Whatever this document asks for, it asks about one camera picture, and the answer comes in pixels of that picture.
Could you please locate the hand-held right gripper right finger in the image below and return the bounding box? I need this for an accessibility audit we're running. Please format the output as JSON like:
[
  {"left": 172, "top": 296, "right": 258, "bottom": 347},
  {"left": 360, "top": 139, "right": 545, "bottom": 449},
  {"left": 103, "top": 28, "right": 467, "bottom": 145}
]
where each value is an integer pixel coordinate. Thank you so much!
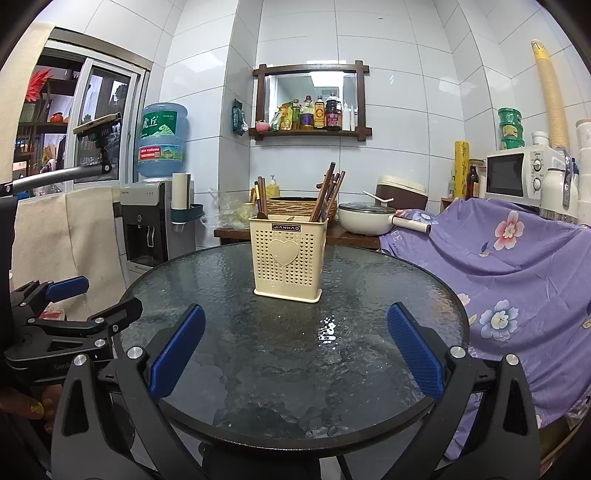
[{"left": 386, "top": 301, "right": 542, "bottom": 480}]

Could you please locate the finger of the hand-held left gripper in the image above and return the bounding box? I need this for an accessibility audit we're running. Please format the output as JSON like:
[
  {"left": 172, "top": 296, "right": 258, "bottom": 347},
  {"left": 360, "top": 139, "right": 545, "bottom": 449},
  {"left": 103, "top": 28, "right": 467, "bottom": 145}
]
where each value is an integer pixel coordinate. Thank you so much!
[
  {"left": 25, "top": 296, "right": 144, "bottom": 354},
  {"left": 9, "top": 275, "right": 90, "bottom": 324}
]

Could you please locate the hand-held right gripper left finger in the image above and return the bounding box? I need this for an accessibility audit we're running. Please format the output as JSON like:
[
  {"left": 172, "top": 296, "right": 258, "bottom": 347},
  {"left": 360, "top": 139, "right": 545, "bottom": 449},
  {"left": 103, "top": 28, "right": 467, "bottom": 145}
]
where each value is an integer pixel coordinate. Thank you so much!
[{"left": 51, "top": 303, "right": 208, "bottom": 480}]

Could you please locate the cream plastic utensil holder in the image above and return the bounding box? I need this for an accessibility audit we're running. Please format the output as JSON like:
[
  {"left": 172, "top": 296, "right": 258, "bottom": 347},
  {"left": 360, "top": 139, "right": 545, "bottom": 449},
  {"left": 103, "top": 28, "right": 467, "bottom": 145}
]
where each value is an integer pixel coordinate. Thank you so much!
[{"left": 248, "top": 215, "right": 328, "bottom": 303}]

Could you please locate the person's left hand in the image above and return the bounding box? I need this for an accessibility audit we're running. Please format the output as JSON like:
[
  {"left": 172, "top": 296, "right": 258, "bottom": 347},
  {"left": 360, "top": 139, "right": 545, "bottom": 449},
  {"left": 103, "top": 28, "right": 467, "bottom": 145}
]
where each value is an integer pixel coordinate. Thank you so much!
[{"left": 0, "top": 385, "right": 63, "bottom": 435}]

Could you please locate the beige cloth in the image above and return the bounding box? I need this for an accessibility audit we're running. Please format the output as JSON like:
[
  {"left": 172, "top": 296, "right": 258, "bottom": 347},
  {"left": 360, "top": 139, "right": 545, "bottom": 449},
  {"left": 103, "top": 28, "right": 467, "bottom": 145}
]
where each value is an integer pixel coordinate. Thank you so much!
[{"left": 11, "top": 187, "right": 127, "bottom": 305}]

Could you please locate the white water dispenser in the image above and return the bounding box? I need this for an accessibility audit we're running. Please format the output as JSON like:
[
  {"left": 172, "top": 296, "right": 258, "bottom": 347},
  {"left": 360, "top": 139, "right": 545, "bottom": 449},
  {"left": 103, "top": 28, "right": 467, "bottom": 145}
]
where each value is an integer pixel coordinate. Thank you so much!
[{"left": 119, "top": 181, "right": 169, "bottom": 266}]

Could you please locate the purple floral cloth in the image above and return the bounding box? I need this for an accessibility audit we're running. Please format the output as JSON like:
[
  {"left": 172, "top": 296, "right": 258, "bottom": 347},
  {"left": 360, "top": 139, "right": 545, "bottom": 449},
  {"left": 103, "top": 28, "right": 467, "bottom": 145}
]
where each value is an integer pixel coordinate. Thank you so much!
[{"left": 379, "top": 198, "right": 591, "bottom": 444}]

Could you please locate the teal cup holder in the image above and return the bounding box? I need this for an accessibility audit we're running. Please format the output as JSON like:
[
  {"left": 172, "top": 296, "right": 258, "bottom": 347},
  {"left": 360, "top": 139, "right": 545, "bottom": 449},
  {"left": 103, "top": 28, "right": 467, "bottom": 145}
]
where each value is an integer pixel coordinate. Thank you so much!
[{"left": 170, "top": 203, "right": 204, "bottom": 224}]

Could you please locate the dark wooden counter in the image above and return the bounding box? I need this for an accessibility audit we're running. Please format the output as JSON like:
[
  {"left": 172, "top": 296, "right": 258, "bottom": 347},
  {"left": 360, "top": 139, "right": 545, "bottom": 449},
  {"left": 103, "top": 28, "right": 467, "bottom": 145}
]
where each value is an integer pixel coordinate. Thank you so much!
[{"left": 213, "top": 222, "right": 382, "bottom": 250}]

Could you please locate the cream frying pan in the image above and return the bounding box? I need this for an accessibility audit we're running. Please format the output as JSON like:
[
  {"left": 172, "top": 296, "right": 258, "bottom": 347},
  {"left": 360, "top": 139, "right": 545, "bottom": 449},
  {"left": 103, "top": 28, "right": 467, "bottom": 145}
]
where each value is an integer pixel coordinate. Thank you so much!
[{"left": 338, "top": 202, "right": 432, "bottom": 236}]

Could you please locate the wooden storage shelf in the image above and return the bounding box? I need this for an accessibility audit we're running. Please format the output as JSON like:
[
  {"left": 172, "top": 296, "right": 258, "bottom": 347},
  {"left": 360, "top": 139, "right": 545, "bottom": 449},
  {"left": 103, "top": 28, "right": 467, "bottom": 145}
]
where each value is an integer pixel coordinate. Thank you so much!
[{"left": 14, "top": 78, "right": 75, "bottom": 181}]

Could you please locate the clear plastic bag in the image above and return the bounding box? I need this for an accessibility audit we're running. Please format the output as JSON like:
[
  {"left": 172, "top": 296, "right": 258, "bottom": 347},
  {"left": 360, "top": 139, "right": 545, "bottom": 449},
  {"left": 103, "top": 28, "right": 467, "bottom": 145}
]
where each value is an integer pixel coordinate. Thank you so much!
[{"left": 215, "top": 187, "right": 254, "bottom": 229}]

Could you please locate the brown cream rice cooker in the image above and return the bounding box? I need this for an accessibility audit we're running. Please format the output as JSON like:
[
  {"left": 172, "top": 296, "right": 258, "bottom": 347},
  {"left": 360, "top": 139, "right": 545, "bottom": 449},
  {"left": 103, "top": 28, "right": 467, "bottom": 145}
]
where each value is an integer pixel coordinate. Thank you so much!
[{"left": 375, "top": 175, "right": 428, "bottom": 213}]

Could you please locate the smartphone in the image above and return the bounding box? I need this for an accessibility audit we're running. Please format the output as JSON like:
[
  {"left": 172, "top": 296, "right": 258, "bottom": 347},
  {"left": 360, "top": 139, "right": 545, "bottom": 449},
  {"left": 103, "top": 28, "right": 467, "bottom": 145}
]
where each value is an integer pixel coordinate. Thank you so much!
[{"left": 74, "top": 112, "right": 123, "bottom": 137}]

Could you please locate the blue water jug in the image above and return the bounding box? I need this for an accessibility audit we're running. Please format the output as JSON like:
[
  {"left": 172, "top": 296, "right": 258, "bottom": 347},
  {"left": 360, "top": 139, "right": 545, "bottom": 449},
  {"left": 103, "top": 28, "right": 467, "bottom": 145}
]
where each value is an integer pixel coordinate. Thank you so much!
[{"left": 136, "top": 102, "right": 189, "bottom": 178}]

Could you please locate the white framed window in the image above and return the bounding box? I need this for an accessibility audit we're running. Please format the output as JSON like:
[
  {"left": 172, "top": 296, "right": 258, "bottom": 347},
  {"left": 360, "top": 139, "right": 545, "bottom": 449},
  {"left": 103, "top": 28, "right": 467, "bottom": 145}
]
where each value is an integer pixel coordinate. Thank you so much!
[{"left": 69, "top": 53, "right": 151, "bottom": 185}]

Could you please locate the woven basin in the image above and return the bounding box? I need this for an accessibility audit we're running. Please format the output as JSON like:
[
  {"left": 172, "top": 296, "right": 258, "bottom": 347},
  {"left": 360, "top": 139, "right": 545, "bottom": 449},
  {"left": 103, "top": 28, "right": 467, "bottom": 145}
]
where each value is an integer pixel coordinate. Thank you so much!
[{"left": 265, "top": 196, "right": 340, "bottom": 217}]

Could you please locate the yellow wrap roll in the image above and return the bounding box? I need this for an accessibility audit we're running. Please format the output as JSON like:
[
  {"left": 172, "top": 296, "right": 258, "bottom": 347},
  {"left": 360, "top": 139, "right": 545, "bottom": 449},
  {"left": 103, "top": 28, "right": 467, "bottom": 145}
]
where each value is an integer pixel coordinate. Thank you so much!
[{"left": 454, "top": 141, "right": 471, "bottom": 200}]

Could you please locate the white microwave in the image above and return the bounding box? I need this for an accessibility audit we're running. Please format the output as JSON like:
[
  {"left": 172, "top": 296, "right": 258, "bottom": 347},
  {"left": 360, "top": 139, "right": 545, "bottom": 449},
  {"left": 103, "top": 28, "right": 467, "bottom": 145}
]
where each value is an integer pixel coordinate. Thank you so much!
[{"left": 485, "top": 147, "right": 561, "bottom": 208}]

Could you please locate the red paper flower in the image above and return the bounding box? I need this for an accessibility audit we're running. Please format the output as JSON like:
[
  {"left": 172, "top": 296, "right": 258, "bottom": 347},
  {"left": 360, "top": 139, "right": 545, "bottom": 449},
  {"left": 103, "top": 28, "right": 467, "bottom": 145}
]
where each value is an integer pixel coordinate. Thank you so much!
[{"left": 28, "top": 68, "right": 54, "bottom": 102}]

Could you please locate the white thermos jug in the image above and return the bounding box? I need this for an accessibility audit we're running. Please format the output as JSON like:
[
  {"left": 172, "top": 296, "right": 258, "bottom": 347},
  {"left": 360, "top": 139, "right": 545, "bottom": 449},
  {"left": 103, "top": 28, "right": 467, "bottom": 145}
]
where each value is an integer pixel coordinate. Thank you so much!
[{"left": 539, "top": 168, "right": 579, "bottom": 222}]

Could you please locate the green hanging packet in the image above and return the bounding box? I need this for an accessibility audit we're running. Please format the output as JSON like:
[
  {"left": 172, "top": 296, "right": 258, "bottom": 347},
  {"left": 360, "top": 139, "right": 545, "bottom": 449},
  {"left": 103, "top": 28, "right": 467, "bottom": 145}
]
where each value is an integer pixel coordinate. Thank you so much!
[{"left": 231, "top": 98, "right": 249, "bottom": 136}]

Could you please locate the stack of white containers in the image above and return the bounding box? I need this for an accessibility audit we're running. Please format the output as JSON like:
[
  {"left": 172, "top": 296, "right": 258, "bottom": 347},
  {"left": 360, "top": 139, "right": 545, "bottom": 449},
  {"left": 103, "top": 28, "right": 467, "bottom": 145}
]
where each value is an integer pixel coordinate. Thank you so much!
[{"left": 575, "top": 119, "right": 591, "bottom": 227}]

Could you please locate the row of condiment bottles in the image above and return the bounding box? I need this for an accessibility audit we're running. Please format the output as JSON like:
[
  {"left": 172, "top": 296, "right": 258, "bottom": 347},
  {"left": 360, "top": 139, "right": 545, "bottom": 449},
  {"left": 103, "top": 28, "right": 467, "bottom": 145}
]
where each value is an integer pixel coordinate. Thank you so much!
[{"left": 270, "top": 92, "right": 358, "bottom": 131}]

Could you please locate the wooden framed mirror shelf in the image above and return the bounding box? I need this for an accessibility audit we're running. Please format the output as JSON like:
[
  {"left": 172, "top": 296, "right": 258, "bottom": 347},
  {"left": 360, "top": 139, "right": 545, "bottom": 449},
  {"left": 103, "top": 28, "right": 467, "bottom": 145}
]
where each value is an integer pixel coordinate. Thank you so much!
[{"left": 249, "top": 60, "right": 372, "bottom": 141}]

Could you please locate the tall yellow paper cup stack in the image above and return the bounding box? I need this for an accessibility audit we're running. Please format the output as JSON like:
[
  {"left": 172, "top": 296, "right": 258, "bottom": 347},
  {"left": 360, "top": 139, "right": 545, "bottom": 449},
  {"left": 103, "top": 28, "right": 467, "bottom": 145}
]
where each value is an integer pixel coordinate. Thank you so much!
[{"left": 531, "top": 39, "right": 571, "bottom": 148}]

